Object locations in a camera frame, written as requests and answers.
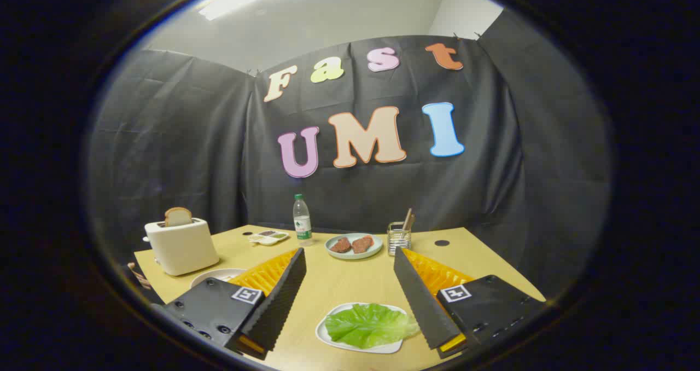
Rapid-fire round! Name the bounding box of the clear plastic water bottle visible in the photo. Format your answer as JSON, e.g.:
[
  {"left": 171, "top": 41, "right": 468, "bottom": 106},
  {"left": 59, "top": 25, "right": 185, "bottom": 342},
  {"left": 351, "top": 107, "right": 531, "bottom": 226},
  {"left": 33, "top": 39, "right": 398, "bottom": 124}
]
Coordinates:
[{"left": 293, "top": 194, "right": 313, "bottom": 247}]

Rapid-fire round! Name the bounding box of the white round plate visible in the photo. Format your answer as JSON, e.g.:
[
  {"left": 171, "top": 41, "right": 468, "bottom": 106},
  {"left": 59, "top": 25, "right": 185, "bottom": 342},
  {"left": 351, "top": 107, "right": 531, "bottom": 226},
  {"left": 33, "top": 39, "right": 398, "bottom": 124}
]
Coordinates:
[{"left": 190, "top": 268, "right": 248, "bottom": 289}]

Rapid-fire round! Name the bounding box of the cream white toaster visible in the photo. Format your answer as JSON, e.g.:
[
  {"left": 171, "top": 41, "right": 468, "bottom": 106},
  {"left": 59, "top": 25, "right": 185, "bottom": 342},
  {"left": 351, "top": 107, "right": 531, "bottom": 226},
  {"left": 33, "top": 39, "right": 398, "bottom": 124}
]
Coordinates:
[{"left": 143, "top": 217, "right": 220, "bottom": 277}]

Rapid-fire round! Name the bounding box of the light blue round plate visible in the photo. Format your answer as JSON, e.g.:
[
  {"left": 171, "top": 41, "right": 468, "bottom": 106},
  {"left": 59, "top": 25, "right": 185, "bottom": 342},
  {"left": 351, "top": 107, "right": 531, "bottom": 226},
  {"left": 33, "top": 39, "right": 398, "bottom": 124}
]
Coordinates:
[{"left": 325, "top": 233, "right": 383, "bottom": 260}]

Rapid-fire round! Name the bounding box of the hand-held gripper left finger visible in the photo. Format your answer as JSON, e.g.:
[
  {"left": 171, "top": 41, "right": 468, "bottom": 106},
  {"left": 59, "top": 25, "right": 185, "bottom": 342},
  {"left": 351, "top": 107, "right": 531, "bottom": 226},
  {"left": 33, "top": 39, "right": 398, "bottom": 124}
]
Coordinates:
[{"left": 163, "top": 247, "right": 307, "bottom": 361}]

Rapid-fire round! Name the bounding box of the clear glass utensil holder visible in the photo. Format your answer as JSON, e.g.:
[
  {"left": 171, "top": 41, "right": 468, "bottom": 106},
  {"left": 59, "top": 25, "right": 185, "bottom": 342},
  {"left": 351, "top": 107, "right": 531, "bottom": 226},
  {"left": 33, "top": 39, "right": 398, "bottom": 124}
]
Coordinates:
[{"left": 387, "top": 222, "right": 412, "bottom": 257}]

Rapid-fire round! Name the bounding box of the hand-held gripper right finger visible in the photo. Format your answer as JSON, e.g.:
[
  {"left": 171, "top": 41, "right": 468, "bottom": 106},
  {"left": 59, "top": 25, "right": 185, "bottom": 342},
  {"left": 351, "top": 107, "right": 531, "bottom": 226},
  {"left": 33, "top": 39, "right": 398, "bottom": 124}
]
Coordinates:
[{"left": 393, "top": 247, "right": 547, "bottom": 360}]

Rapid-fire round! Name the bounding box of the green lettuce leaf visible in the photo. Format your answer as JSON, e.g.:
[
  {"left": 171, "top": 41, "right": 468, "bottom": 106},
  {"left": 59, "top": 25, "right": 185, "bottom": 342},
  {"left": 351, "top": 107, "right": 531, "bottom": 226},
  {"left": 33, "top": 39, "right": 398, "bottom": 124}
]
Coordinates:
[{"left": 325, "top": 303, "right": 421, "bottom": 350}]

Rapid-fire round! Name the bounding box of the black backdrop cloth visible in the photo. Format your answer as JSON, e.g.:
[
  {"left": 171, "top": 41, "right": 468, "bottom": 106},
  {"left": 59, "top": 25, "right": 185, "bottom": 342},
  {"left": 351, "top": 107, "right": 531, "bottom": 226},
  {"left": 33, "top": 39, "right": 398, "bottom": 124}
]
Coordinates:
[{"left": 86, "top": 9, "right": 612, "bottom": 300}]

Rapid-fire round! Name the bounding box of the white divided sauce dish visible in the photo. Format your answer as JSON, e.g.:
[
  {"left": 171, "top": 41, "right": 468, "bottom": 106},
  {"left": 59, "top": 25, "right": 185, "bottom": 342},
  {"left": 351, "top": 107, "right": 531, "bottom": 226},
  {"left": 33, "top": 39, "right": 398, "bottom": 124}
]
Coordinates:
[{"left": 248, "top": 230, "right": 290, "bottom": 246}]

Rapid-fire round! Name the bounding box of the toast bread slice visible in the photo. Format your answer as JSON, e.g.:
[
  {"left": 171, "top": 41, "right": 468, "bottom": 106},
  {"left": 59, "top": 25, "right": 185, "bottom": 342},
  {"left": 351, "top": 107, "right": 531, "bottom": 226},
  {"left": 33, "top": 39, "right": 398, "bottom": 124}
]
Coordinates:
[{"left": 165, "top": 207, "right": 193, "bottom": 228}]

